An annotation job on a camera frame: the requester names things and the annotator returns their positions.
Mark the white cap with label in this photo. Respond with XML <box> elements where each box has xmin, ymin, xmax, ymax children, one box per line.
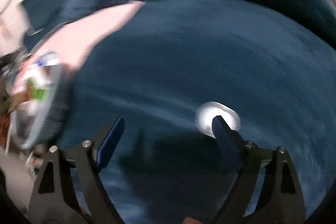
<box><xmin>195</xmin><ymin>101</ymin><xmax>242</xmax><ymax>140</ymax></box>

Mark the person's right hand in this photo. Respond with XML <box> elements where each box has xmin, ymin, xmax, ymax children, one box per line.
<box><xmin>182</xmin><ymin>217</ymin><xmax>202</xmax><ymax>224</ymax></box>

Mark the grey storage basket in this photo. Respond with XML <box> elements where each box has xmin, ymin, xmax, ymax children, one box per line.
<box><xmin>10</xmin><ymin>51</ymin><xmax>71</xmax><ymax>150</ymax></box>

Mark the dark blue plush blanket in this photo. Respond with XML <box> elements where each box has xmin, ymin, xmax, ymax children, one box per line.
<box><xmin>59</xmin><ymin>0</ymin><xmax>335</xmax><ymax>223</ymax></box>

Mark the pink bed sheet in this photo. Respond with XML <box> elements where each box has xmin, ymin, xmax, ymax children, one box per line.
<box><xmin>14</xmin><ymin>1</ymin><xmax>145</xmax><ymax>93</ymax></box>

